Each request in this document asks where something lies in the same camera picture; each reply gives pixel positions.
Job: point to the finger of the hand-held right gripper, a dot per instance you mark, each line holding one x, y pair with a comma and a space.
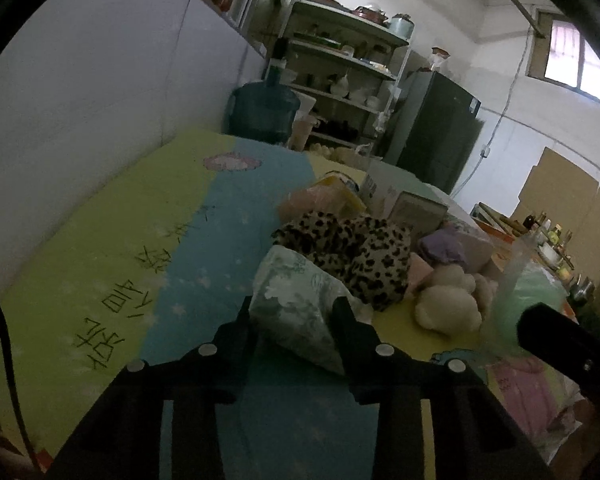
555, 335

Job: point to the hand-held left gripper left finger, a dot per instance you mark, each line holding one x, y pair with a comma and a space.
237, 350

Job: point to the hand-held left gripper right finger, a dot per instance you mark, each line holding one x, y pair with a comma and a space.
347, 340

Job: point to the light green sponge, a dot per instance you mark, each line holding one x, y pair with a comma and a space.
525, 295

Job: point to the floral tissue pack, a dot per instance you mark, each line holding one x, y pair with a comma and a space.
290, 300

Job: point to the leopard print cloth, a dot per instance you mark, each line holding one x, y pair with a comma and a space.
350, 250

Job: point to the pink sponge block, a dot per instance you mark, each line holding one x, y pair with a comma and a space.
420, 270

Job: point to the white plush toy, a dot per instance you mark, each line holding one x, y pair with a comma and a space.
445, 300

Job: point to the purple soft cloth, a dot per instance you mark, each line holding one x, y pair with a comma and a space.
445, 247

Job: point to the cluster of condiment bottles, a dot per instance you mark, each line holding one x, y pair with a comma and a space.
550, 245

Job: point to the wooden board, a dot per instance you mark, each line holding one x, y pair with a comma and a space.
495, 217

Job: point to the yellow packet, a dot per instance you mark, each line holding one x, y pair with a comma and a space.
351, 199

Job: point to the floral tissue box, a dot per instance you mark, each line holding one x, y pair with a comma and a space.
417, 215

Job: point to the pink fluffy cloth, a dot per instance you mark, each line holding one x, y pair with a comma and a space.
310, 201

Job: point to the cardboard sheets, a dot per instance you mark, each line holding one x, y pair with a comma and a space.
565, 185

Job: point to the colourful printed mat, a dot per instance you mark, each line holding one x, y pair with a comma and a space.
130, 240

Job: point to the green topped white box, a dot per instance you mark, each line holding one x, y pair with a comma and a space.
385, 185

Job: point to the plastic bag of food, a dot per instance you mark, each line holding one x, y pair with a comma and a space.
330, 151

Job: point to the clear plastic pitcher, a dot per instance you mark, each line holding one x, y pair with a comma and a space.
302, 132

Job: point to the dark grey fridge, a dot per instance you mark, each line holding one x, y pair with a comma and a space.
430, 130

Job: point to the blue water jug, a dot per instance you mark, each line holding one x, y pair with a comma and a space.
260, 110

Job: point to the white metal shelf rack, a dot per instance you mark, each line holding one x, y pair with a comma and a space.
340, 57

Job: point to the brown lidded glass jar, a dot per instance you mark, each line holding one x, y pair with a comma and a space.
440, 57

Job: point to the teal pot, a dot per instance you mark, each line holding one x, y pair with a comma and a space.
400, 26

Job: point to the red cooking pot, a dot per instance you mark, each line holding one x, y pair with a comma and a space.
370, 11

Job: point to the white wall socket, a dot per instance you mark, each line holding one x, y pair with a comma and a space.
486, 151

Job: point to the outer wall window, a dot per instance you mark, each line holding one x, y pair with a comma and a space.
580, 65

